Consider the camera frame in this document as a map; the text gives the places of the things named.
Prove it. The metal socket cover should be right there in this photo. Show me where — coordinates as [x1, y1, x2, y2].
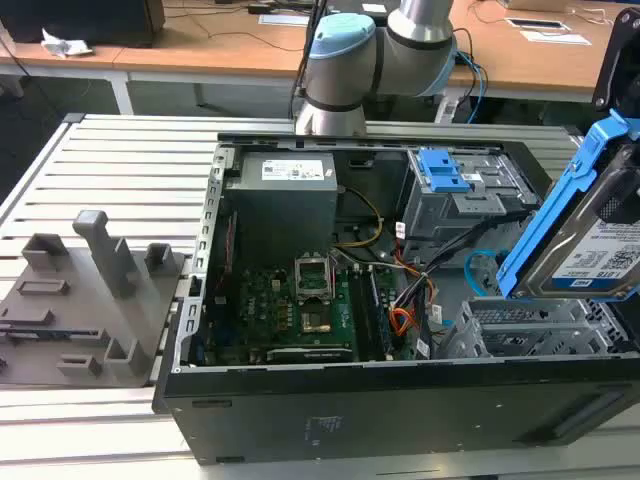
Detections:
[294, 253, 334, 301]

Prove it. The RAM stick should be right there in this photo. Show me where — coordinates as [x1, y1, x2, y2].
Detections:
[368, 267, 396, 359]

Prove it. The CPU socket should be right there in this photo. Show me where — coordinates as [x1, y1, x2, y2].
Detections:
[299, 307, 334, 336]

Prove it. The wooden desk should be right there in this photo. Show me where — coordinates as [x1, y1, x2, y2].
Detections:
[0, 0, 640, 104]

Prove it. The black graphics card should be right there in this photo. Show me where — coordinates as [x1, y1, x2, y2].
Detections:
[266, 346, 354, 364]

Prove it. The hard disk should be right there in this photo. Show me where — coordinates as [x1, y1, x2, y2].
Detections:
[495, 107, 640, 302]

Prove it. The blue disk wire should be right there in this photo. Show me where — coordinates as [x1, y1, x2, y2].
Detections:
[464, 248, 504, 301]

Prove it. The green motherboard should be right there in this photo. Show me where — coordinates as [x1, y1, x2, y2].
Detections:
[207, 259, 416, 364]

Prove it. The blue cable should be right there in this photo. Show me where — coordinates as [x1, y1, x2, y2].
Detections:
[458, 49, 490, 124]

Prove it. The black box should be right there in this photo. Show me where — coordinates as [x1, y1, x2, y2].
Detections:
[0, 0, 167, 49]

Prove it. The black PC case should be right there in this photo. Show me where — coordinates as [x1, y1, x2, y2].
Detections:
[152, 130, 640, 466]

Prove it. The crumpled white paper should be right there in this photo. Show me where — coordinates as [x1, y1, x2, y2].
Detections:
[40, 28, 94, 58]

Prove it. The grey parts rack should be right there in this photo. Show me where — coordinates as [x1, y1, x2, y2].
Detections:
[0, 209, 194, 388]

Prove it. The orange wire bundle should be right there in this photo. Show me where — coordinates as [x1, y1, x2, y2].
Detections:
[389, 306, 422, 340]

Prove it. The metal drive cage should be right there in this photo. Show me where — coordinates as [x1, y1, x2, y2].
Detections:
[402, 147, 545, 262]

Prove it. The black wire bundle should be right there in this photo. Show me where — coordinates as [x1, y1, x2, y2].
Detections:
[392, 209, 539, 314]

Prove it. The white paper sheet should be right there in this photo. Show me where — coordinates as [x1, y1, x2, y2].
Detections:
[258, 13, 312, 27]
[519, 29, 592, 47]

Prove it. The blue plastic latch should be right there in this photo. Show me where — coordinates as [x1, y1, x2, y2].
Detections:
[419, 148, 472, 194]

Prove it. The thin red wire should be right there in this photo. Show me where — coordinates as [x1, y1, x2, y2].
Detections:
[223, 212, 237, 302]

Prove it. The yellow wire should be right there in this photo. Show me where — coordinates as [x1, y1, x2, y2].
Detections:
[333, 184, 385, 249]

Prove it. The grey power supply unit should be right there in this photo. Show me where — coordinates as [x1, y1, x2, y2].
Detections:
[222, 151, 338, 251]

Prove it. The metal disk bay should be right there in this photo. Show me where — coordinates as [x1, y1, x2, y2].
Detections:
[437, 297, 632, 359]

